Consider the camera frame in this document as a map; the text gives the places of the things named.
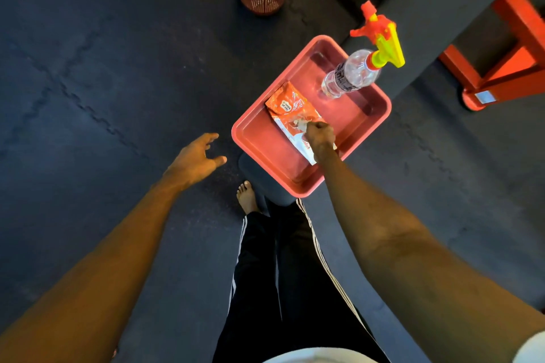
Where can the orange wet wipes packet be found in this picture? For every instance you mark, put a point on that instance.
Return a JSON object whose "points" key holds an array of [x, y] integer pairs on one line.
{"points": [[288, 106]]}

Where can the clear spray bottle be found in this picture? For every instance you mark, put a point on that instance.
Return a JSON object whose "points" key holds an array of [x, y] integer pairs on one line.
{"points": [[353, 72]]}

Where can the person's left hand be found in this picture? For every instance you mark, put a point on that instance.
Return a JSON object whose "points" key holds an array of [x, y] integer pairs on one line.
{"points": [[192, 167]]}

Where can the red plastic tray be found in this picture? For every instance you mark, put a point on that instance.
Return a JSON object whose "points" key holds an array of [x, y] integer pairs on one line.
{"points": [[358, 107]]}

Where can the black striped trousers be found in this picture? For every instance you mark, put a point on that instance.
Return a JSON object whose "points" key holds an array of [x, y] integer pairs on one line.
{"points": [[277, 290]]}

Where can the person's right hand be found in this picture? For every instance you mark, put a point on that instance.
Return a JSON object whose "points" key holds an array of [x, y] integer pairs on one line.
{"points": [[321, 139]]}

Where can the red frame workout bench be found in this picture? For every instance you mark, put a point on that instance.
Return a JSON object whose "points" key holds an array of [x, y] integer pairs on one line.
{"points": [[511, 14]]}

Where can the person's bare foot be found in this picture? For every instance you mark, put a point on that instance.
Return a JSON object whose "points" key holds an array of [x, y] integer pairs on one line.
{"points": [[247, 198]]}

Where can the person's right forearm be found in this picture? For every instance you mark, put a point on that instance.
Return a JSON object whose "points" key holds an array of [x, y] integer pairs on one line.
{"points": [[409, 256]]}

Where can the person's left forearm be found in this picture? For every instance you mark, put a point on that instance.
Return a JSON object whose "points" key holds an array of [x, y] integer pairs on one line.
{"points": [[94, 282]]}

